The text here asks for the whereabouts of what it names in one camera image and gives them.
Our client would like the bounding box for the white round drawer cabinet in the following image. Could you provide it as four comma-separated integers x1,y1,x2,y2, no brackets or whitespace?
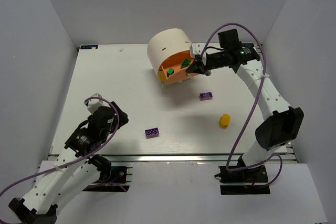
147,28,193,87

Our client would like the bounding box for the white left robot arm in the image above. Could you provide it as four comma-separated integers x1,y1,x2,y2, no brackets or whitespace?
8,96,129,223

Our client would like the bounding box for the yellow rounded lego brick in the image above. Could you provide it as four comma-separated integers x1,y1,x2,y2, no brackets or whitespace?
219,114,230,129

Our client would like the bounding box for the blue label sticker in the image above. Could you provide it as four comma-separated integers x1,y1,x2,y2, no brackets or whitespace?
80,45,98,50
242,42,255,47

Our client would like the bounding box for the small green lego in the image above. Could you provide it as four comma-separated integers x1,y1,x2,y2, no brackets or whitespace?
166,68,174,76

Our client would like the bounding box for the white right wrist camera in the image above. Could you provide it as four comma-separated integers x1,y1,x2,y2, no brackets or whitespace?
189,44,204,58

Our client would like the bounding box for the blue label sticker left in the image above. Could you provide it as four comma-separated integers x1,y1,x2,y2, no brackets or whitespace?
80,45,98,50

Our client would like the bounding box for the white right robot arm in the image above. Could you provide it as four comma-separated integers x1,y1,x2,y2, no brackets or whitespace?
186,29,304,170

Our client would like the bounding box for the orange drawer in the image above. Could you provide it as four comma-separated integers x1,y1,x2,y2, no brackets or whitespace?
157,51,198,86

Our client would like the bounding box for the aluminium table edge rail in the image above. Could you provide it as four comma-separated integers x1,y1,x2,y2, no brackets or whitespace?
47,153,297,163

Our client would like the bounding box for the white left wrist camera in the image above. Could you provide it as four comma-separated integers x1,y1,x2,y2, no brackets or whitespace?
84,93,105,115

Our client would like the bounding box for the large green lego brick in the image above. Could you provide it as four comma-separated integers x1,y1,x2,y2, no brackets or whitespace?
181,59,192,69

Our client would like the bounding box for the blue label sticker right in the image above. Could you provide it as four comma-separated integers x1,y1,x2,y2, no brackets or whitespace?
242,42,255,47

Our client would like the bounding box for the purple lego brick underside up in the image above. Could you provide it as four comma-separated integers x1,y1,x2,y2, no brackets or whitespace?
145,127,160,138

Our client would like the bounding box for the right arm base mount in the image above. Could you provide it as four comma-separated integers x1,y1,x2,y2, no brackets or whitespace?
214,165,270,195

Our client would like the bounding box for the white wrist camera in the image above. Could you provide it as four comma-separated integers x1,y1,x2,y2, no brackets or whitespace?
189,44,204,58
84,93,105,115

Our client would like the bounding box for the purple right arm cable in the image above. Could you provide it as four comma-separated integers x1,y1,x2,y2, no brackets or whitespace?
201,22,284,189

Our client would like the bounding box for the purple lego brick studs up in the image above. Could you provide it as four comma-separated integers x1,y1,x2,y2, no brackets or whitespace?
199,92,213,101

